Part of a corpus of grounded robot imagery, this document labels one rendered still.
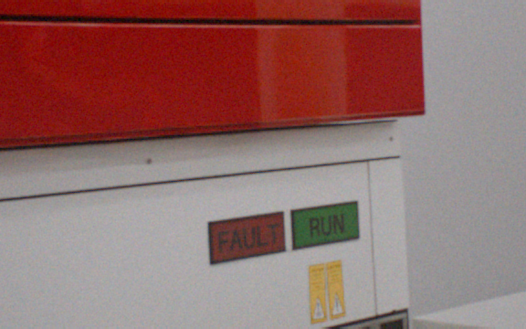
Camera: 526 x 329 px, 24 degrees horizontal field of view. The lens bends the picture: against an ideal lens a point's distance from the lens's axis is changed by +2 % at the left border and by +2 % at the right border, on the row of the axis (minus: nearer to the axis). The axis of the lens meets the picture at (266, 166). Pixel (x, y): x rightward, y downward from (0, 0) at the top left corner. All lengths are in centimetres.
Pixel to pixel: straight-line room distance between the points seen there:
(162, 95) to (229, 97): 9
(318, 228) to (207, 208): 18
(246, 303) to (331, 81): 27
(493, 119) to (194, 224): 301
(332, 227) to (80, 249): 37
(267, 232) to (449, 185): 271
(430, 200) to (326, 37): 263
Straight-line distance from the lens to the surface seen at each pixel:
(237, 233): 139
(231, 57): 132
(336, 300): 151
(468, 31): 420
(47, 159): 123
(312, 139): 148
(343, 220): 151
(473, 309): 167
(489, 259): 428
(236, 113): 132
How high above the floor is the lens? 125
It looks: 3 degrees down
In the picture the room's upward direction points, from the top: 3 degrees counter-clockwise
